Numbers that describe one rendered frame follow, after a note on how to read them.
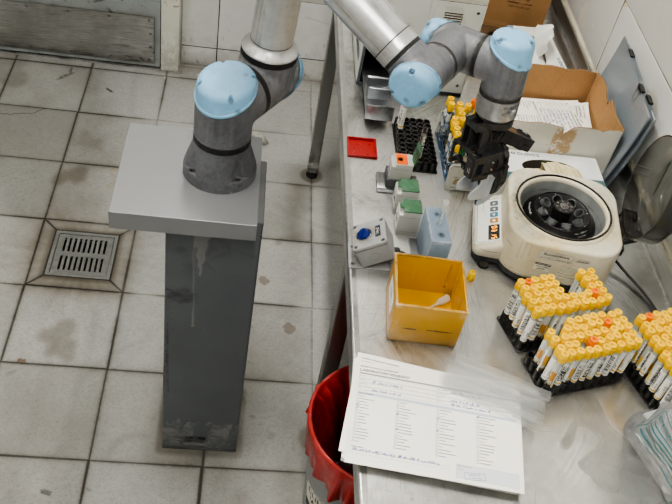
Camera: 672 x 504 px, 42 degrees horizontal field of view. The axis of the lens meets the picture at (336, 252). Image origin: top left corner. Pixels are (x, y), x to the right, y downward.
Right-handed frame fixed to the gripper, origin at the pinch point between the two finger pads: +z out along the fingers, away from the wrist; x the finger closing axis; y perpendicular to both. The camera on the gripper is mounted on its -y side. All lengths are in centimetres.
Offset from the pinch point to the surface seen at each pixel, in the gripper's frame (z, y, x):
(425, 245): 9.6, 10.3, -1.3
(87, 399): 98, 65, -63
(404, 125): 10.9, -11.1, -39.4
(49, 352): 97, 69, -83
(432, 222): 5.3, 8.4, -2.7
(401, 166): 6.9, 2.4, -22.1
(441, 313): 7.4, 20.0, 16.7
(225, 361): 60, 39, -30
